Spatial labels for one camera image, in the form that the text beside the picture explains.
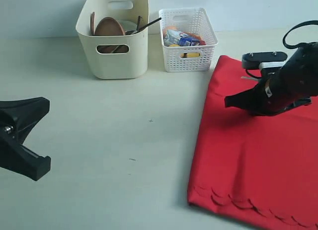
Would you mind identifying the pale green ceramic bowl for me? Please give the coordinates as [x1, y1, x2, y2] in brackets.
[118, 20, 137, 32]

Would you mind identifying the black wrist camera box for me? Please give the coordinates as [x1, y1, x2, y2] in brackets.
[241, 51, 288, 70]

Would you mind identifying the cream plastic bin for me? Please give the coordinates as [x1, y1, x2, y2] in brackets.
[76, 0, 149, 79]

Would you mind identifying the white perforated plastic basket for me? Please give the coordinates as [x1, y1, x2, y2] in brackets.
[159, 7, 218, 73]

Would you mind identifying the wooden chopstick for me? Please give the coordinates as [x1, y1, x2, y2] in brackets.
[135, 15, 142, 33]
[137, 17, 162, 32]

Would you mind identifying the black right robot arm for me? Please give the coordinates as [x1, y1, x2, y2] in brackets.
[0, 42, 318, 181]

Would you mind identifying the wooden spoon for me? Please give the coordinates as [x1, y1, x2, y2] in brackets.
[90, 12, 95, 36]

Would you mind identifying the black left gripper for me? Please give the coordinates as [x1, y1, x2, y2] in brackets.
[0, 97, 51, 181]

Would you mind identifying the blue white milk carton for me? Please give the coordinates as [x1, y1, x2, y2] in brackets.
[163, 29, 200, 47]

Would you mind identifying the red table cloth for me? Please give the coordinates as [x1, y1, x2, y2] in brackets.
[187, 55, 318, 230]

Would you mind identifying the brown wooden plate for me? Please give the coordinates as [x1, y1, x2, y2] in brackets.
[94, 16, 125, 54]

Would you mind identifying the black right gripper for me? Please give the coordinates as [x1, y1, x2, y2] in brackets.
[224, 43, 318, 116]

